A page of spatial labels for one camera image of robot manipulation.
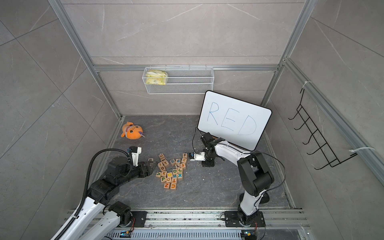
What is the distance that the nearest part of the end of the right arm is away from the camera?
68 centimetres

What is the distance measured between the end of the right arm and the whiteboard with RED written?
18cm

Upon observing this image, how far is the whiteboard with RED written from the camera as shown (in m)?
0.87
